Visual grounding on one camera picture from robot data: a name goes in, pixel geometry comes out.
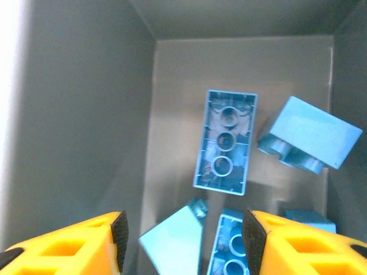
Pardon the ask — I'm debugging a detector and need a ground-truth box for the small blue lego piece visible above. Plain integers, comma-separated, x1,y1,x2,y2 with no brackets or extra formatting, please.
283,208,337,234

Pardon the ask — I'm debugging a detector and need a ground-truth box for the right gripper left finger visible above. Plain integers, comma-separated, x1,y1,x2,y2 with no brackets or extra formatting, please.
0,210,129,275

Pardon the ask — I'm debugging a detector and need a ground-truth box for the grey plastic bin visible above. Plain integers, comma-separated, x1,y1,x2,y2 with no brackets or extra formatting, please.
0,0,367,275

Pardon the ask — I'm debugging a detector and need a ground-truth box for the small printed blue lego brick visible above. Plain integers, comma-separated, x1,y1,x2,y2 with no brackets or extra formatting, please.
256,96,364,175

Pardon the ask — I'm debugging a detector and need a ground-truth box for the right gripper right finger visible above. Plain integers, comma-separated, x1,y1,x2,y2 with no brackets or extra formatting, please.
242,208,367,275

